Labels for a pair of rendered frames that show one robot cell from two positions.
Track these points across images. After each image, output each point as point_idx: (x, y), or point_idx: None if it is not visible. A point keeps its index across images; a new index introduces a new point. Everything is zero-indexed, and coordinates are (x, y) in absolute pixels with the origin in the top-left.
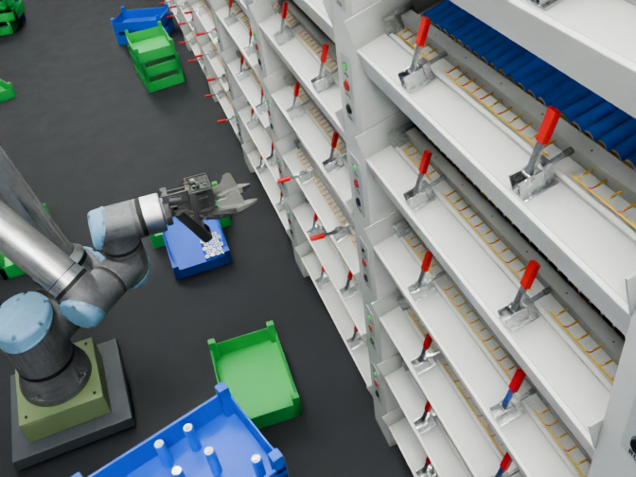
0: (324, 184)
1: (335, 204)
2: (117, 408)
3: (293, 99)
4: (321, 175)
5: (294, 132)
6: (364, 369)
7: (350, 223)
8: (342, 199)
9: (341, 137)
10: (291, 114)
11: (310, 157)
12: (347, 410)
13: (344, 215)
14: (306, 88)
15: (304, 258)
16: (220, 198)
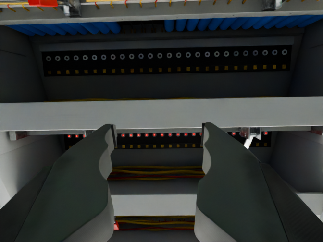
0: (203, 14)
1: (149, 1)
2: None
3: (248, 145)
4: (227, 15)
5: (241, 112)
6: None
7: (75, 18)
8: (21, 130)
9: (130, 132)
10: (247, 133)
11: (291, 14)
12: None
13: (114, 4)
14: (141, 204)
15: None
16: (195, 221)
